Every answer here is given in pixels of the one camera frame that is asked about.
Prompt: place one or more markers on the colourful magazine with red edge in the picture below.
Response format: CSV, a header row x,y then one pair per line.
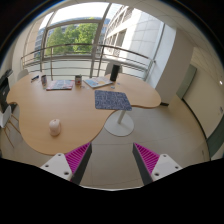
x,y
60,85

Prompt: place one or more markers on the black monitor at left edge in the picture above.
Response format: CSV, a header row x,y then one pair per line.
x,y
4,89

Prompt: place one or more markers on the white and red can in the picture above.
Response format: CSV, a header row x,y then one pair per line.
x,y
78,79

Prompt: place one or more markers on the white chair with wooden legs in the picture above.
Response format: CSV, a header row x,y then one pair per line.
x,y
5,119

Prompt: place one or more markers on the white round table pedestal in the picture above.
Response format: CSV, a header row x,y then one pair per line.
x,y
119,124

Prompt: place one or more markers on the metal balcony railing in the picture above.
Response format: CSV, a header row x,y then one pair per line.
x,y
94,63

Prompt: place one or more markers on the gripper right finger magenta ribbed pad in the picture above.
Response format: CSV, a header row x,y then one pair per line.
x,y
153,166

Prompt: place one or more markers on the blue patterned mouse pad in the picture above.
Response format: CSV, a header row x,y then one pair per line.
x,y
110,100

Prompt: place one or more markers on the open light-coloured book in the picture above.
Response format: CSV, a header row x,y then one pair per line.
x,y
98,82

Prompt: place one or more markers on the wooden curved table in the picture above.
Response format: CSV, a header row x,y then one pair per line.
x,y
80,121

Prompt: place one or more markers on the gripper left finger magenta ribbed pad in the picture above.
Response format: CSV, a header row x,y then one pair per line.
x,y
70,166

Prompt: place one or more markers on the small patterned cup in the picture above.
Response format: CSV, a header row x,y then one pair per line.
x,y
44,80

